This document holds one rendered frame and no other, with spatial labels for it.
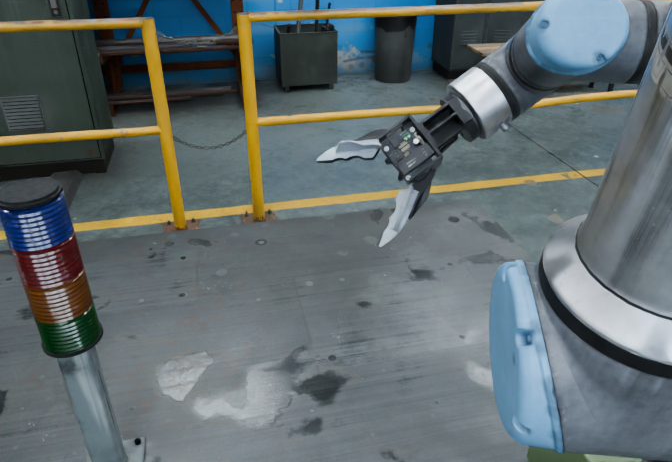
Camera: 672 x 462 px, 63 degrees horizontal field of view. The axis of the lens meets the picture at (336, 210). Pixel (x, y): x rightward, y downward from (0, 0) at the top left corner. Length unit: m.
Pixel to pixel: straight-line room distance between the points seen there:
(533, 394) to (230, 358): 0.62
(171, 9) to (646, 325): 5.06
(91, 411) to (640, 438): 0.58
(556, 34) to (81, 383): 0.65
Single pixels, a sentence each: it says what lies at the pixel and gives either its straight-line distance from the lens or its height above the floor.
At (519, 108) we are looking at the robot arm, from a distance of 0.76.
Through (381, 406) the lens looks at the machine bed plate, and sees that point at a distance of 0.88.
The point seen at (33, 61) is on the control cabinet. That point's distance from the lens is 3.53.
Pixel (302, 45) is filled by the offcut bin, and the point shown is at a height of 0.41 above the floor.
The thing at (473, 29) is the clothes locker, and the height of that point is 0.47.
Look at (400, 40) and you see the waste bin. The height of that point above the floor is 0.40.
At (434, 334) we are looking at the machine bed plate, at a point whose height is 0.80.
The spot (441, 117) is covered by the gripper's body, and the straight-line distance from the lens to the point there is 0.74.
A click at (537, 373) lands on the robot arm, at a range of 0.43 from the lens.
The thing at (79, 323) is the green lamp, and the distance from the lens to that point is 0.66.
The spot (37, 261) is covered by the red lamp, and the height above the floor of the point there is 1.15.
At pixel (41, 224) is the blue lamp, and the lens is 0.59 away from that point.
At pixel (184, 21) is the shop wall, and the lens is 5.30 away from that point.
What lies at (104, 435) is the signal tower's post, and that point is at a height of 0.89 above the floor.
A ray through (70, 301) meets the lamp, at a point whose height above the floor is 1.10.
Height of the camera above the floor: 1.46
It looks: 29 degrees down
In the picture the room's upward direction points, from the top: straight up
